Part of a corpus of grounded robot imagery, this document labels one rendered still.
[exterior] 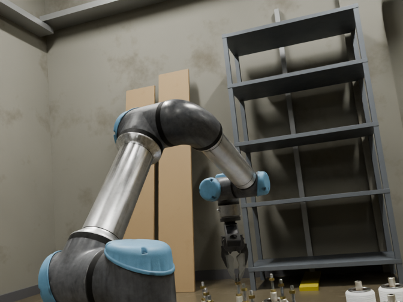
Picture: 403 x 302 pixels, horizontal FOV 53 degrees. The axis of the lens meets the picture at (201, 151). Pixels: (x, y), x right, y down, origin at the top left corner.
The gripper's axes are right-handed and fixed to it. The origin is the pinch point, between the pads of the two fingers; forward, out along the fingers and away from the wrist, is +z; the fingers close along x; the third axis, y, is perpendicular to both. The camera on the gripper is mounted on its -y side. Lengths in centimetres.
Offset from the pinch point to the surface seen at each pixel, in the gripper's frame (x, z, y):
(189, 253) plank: 16, 7, 178
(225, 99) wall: -29, -121, 210
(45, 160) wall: 150, -90, 265
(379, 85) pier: -144, -107, 159
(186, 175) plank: 12, -54, 190
